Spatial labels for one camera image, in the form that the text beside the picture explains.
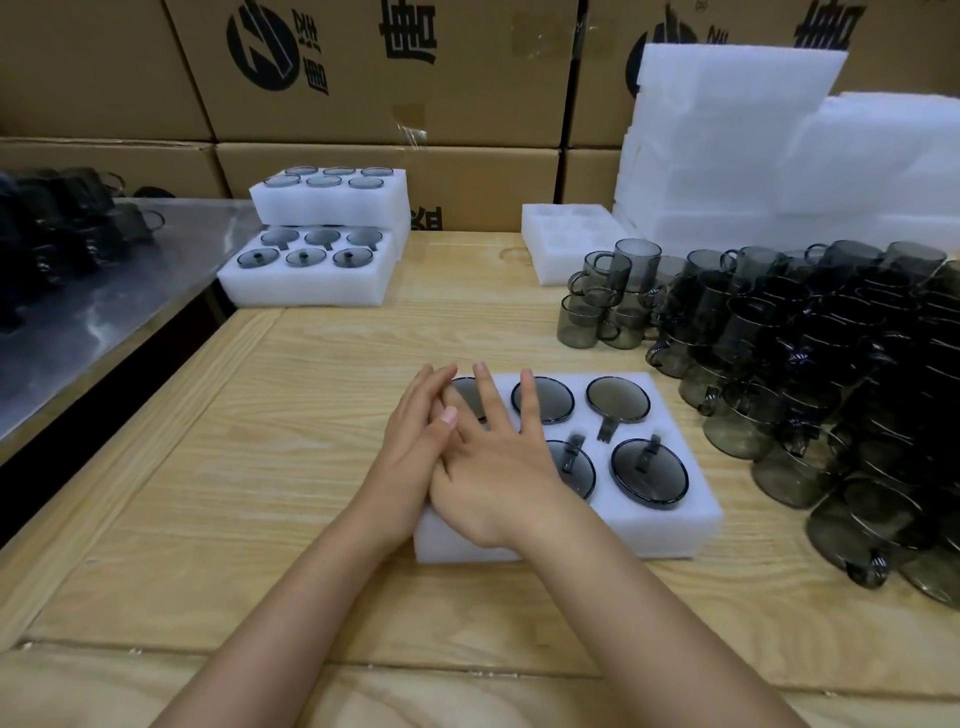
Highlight person's right hand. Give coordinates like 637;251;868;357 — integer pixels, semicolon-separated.
428;362;601;553

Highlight person's left hand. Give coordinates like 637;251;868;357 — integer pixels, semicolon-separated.
352;363;460;549

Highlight pile of smoky glass mugs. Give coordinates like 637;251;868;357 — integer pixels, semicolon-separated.
556;238;960;609

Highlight stack of white foam trays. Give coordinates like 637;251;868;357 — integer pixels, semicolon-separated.
521;42;960;288

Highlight dark mugs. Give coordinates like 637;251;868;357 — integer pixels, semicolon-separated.
0;168;165;331

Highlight person's left forearm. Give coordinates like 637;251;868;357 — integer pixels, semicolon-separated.
153;509;421;728

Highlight person's right forearm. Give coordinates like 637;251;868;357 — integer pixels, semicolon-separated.
517;517;808;728

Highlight stainless steel table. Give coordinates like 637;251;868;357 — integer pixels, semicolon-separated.
0;197;264;459

